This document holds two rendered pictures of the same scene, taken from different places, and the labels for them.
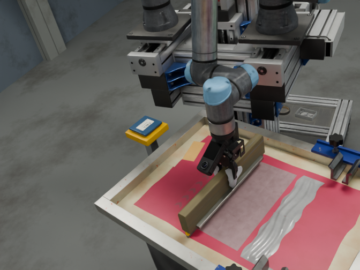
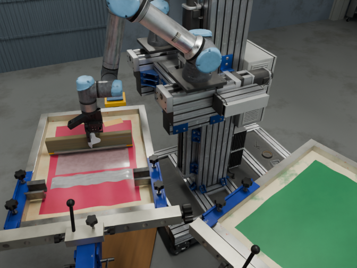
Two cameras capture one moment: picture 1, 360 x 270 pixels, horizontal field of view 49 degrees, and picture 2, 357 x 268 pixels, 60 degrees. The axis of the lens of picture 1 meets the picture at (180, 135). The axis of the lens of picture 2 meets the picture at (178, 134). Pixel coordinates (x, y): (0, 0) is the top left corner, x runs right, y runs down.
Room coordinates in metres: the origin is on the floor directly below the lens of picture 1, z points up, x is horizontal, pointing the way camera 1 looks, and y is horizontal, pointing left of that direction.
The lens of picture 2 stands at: (0.07, -1.06, 1.98)
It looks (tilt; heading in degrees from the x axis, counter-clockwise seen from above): 37 degrees down; 29
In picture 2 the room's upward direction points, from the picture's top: 1 degrees clockwise
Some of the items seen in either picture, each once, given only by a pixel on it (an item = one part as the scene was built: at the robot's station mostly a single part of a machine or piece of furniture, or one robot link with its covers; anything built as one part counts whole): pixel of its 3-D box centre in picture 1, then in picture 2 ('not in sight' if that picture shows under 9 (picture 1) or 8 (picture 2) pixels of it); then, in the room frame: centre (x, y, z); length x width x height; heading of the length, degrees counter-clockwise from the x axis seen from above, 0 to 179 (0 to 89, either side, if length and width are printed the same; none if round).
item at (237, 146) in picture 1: (225, 143); (92, 119); (0.91, -0.13, 1.14); 0.09 x 0.08 x 0.12; 131
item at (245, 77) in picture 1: (234, 81); (109, 86); (0.98, -0.19, 1.29); 0.11 x 0.11 x 0.08; 40
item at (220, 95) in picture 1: (218, 99); (86, 89); (0.91, -0.13, 1.30); 0.09 x 0.08 x 0.11; 130
